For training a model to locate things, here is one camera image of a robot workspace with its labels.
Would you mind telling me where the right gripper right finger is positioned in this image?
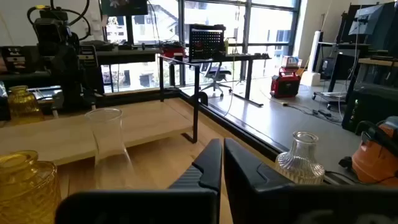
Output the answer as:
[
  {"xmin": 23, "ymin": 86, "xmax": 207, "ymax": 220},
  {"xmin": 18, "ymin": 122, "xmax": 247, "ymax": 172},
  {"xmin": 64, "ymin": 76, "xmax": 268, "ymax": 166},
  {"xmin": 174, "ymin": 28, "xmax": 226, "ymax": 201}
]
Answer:
[{"xmin": 223, "ymin": 138, "xmax": 398, "ymax": 224}]

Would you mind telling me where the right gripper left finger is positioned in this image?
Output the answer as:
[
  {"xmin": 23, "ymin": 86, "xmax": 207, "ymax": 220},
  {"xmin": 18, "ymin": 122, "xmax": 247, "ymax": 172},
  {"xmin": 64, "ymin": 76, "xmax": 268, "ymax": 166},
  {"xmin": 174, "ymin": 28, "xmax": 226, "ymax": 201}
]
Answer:
[{"xmin": 55, "ymin": 138, "xmax": 223, "ymax": 224}]

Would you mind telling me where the clear smooth glass carafe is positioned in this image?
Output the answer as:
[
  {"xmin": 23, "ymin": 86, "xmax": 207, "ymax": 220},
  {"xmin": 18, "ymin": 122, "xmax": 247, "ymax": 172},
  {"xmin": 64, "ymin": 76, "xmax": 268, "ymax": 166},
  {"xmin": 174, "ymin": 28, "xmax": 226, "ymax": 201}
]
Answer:
[{"xmin": 84, "ymin": 108, "xmax": 137, "ymax": 190}]

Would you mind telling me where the amber hobnail glass vase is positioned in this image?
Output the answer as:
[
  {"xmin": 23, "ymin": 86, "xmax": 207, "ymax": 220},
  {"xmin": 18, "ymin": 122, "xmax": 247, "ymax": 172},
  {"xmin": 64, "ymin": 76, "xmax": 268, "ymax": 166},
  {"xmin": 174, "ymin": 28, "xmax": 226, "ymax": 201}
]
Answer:
[
  {"xmin": 0, "ymin": 150, "xmax": 62, "ymax": 224},
  {"xmin": 7, "ymin": 85, "xmax": 45, "ymax": 125}
]

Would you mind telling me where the clear ribbed glass jar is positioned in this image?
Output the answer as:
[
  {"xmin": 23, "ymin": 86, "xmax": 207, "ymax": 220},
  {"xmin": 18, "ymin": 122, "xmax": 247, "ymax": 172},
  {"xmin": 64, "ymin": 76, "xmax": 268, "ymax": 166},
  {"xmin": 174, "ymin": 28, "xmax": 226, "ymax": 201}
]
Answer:
[{"xmin": 274, "ymin": 131, "xmax": 326, "ymax": 185}]

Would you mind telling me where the orange shop vacuum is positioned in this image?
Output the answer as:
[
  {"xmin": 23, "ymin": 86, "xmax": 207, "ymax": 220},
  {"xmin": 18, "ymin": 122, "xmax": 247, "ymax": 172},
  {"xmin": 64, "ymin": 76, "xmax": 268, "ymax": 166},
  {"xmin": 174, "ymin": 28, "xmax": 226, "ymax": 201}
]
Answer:
[{"xmin": 338, "ymin": 116, "xmax": 398, "ymax": 187}]

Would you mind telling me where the red portable tool box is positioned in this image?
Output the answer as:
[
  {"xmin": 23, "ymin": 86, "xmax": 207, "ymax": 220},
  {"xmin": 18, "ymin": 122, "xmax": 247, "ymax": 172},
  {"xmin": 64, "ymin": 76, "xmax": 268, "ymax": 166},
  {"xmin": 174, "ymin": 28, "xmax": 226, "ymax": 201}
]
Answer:
[{"xmin": 269, "ymin": 67, "xmax": 302, "ymax": 99}]

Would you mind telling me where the black computer tower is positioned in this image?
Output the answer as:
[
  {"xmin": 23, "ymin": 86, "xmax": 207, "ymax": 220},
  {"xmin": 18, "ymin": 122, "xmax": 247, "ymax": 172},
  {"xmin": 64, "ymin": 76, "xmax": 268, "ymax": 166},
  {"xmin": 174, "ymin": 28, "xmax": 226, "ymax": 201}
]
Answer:
[{"xmin": 341, "ymin": 82, "xmax": 398, "ymax": 135}]

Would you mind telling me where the black office chair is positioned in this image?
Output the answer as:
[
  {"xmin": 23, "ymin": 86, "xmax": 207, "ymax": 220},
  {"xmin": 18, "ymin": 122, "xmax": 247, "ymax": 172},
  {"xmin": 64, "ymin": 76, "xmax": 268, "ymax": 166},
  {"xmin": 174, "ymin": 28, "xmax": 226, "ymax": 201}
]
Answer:
[{"xmin": 200, "ymin": 62, "xmax": 233, "ymax": 99}]

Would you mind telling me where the white cardboard box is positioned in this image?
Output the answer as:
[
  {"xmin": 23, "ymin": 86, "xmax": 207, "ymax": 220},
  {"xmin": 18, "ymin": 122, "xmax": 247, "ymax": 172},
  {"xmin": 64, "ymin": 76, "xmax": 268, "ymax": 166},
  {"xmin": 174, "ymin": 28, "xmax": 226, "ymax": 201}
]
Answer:
[{"xmin": 281, "ymin": 55, "xmax": 303, "ymax": 69}]

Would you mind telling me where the black desk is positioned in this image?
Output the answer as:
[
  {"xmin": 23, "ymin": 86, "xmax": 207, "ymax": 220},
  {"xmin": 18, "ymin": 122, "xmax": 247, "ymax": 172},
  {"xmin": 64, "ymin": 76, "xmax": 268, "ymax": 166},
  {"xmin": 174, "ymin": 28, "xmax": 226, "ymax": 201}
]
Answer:
[
  {"xmin": 169, "ymin": 52, "xmax": 272, "ymax": 108},
  {"xmin": 0, "ymin": 46, "xmax": 163, "ymax": 94}
]

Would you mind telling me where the red toolbox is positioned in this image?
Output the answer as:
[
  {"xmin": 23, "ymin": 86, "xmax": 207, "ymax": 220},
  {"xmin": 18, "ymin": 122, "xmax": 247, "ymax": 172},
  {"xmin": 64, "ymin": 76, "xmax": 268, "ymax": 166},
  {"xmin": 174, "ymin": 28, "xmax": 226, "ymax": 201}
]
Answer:
[{"xmin": 160, "ymin": 42, "xmax": 187, "ymax": 59}]

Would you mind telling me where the white paper roll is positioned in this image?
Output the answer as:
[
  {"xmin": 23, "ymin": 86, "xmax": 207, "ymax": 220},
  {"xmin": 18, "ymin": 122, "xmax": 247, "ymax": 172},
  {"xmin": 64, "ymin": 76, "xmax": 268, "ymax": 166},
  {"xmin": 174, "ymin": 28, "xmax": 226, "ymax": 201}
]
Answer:
[{"xmin": 300, "ymin": 30, "xmax": 323, "ymax": 87}]

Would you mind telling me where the black pegboard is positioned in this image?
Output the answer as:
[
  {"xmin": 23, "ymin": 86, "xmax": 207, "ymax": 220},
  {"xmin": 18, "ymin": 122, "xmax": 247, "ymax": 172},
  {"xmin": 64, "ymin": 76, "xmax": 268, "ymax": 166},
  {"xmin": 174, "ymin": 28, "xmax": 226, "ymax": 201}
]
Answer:
[{"xmin": 188, "ymin": 24, "xmax": 227, "ymax": 63}]

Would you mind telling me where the large window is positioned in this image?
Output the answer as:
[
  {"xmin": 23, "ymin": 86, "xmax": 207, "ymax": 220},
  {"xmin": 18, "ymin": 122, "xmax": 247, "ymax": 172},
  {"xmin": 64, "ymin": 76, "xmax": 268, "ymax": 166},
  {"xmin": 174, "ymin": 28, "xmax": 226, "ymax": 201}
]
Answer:
[{"xmin": 101, "ymin": 0, "xmax": 301, "ymax": 94}]

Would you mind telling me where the grey monitor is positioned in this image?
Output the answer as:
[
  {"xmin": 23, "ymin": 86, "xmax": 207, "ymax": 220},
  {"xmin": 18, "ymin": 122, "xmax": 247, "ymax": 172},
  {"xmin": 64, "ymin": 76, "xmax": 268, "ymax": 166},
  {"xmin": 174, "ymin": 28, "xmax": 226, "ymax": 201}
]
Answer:
[{"xmin": 348, "ymin": 2, "xmax": 388, "ymax": 37}]

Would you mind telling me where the parts drawer cabinet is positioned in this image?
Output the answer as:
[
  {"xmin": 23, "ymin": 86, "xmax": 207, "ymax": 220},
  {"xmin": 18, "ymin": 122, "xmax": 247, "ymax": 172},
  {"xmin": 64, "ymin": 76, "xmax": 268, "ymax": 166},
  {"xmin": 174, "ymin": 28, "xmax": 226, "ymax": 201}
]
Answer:
[{"xmin": 0, "ymin": 45, "xmax": 28, "ymax": 75}]

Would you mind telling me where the black frame clamp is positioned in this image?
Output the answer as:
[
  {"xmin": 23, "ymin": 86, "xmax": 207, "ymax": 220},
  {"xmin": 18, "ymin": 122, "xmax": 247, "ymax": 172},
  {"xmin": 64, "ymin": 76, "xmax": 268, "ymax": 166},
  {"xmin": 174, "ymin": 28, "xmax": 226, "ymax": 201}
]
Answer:
[{"xmin": 190, "ymin": 91, "xmax": 209, "ymax": 107}]

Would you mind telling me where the wooden shelf black frame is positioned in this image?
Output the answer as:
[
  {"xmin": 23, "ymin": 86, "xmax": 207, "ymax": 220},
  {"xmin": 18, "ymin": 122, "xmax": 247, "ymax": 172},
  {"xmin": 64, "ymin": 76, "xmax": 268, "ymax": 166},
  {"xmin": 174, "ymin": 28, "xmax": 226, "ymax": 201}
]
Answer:
[{"xmin": 0, "ymin": 55, "xmax": 201, "ymax": 166}]

